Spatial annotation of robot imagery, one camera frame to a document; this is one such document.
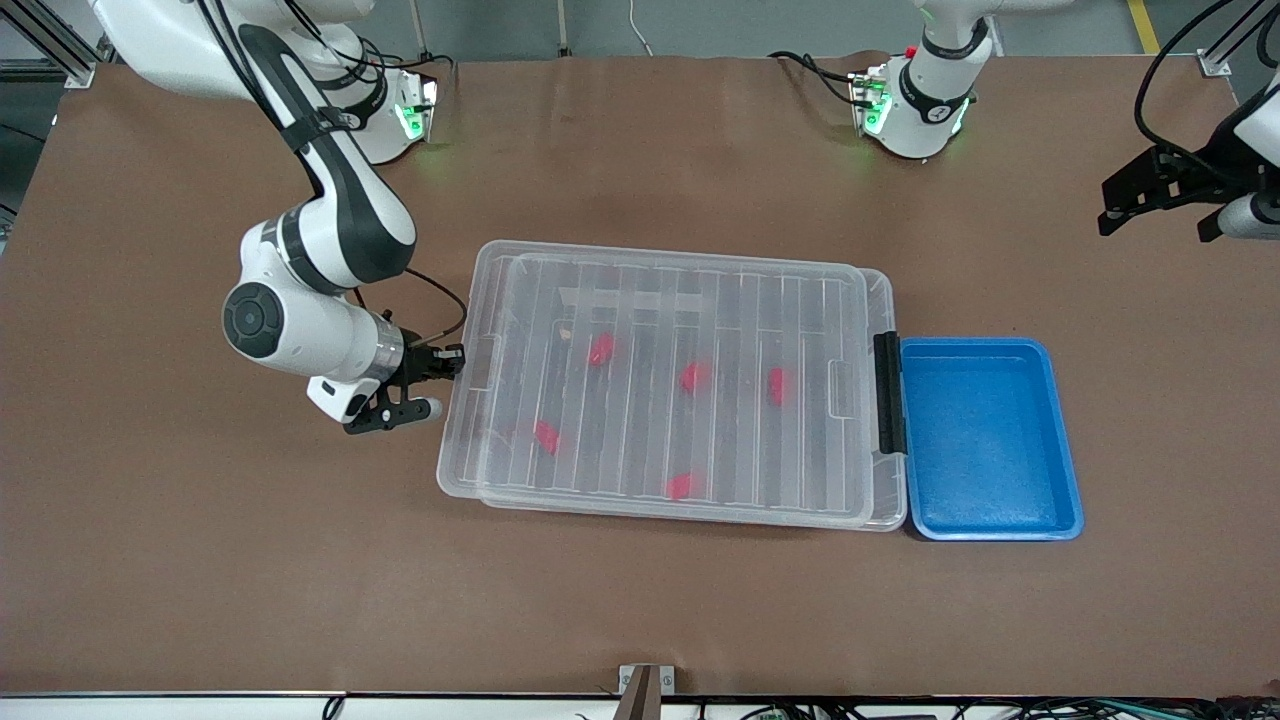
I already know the clear plastic box lid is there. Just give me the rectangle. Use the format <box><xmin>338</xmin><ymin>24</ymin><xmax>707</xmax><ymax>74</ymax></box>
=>
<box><xmin>437</xmin><ymin>240</ymin><xmax>873</xmax><ymax>527</ymax></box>

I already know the black box latch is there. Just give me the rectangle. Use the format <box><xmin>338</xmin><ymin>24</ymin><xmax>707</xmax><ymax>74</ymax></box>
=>
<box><xmin>874</xmin><ymin>332</ymin><xmax>909</xmax><ymax>457</ymax></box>

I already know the clear plastic box base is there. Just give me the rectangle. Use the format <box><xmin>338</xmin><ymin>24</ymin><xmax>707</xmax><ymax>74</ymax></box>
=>
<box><xmin>478</xmin><ymin>240</ymin><xmax>909</xmax><ymax>533</ymax></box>

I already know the diagonal aluminium strut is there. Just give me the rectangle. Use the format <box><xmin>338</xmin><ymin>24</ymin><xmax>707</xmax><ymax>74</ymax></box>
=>
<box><xmin>1205</xmin><ymin>0</ymin><xmax>1280</xmax><ymax>61</ymax></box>

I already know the blue plastic tray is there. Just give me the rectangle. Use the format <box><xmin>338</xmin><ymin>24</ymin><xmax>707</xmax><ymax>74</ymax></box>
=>
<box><xmin>898</xmin><ymin>337</ymin><xmax>1086</xmax><ymax>542</ymax></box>

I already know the brown table cover sheet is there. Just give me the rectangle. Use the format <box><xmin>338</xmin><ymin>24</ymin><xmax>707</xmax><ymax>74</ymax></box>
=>
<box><xmin>0</xmin><ymin>50</ymin><xmax>1280</xmax><ymax>698</ymax></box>

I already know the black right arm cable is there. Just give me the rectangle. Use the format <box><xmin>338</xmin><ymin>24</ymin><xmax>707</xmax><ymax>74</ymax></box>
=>
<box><xmin>195</xmin><ymin>0</ymin><xmax>469</xmax><ymax>347</ymax></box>

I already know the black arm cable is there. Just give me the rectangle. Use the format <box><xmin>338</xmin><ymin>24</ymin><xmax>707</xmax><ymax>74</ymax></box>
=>
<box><xmin>195</xmin><ymin>0</ymin><xmax>469</xmax><ymax>347</ymax></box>
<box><xmin>1135</xmin><ymin>0</ymin><xmax>1280</xmax><ymax>186</ymax></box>

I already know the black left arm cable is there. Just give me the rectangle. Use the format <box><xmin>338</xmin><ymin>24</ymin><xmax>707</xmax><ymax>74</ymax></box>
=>
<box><xmin>1135</xmin><ymin>0</ymin><xmax>1280</xmax><ymax>186</ymax></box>

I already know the black right base cable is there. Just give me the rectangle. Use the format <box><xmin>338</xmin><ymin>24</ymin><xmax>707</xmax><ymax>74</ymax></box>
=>
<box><xmin>340</xmin><ymin>40</ymin><xmax>457</xmax><ymax>101</ymax></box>

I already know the black base cable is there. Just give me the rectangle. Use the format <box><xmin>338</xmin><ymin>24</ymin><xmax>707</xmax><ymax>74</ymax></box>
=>
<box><xmin>768</xmin><ymin>50</ymin><xmax>863</xmax><ymax>107</ymax></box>
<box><xmin>340</xmin><ymin>40</ymin><xmax>457</xmax><ymax>101</ymax></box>

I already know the black left base cable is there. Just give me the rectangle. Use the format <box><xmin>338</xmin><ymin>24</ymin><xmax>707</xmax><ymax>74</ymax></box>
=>
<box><xmin>768</xmin><ymin>50</ymin><xmax>863</xmax><ymax>107</ymax></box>

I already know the aluminium extrusion frame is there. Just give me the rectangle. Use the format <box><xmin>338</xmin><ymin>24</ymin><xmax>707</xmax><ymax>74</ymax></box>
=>
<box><xmin>0</xmin><ymin>0</ymin><xmax>101</xmax><ymax>89</ymax></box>

